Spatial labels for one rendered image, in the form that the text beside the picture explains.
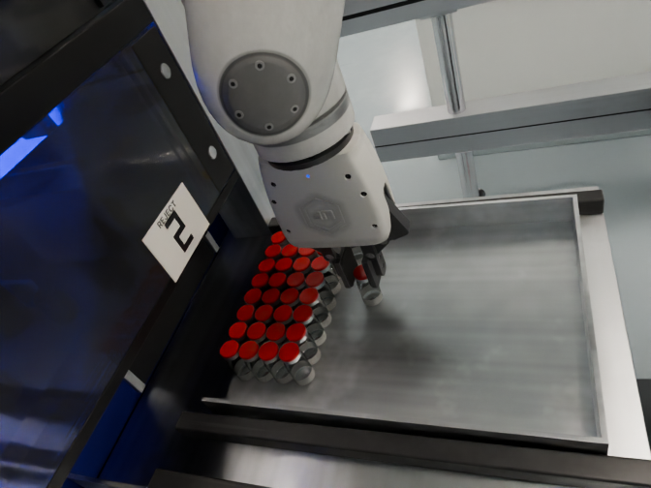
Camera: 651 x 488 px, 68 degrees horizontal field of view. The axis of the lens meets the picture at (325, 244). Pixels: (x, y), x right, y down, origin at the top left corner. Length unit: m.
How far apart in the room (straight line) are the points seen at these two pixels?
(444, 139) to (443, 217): 0.90
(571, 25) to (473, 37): 0.32
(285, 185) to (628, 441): 0.32
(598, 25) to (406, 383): 1.68
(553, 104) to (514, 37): 0.60
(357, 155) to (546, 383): 0.25
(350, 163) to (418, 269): 0.21
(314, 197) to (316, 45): 0.17
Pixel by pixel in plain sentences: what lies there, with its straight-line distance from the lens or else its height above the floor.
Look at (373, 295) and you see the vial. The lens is 0.52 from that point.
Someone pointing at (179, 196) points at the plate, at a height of 1.04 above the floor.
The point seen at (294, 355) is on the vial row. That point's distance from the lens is 0.46.
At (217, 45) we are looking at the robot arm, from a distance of 0.26.
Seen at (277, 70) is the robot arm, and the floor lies 1.19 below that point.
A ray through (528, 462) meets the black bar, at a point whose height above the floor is 0.90.
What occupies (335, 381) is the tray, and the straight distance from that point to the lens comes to 0.49.
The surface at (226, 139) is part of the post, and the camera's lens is 0.61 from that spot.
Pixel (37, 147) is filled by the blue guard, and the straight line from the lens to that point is 0.42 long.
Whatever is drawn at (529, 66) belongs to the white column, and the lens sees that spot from 2.02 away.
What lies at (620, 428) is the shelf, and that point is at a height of 0.88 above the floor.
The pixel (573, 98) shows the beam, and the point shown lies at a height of 0.55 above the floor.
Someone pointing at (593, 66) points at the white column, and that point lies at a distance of 2.06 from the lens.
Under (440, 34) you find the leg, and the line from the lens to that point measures 1.34.
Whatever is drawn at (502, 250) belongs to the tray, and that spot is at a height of 0.88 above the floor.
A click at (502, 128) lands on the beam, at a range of 1.45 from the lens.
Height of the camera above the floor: 1.28
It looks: 40 degrees down
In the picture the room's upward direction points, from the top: 25 degrees counter-clockwise
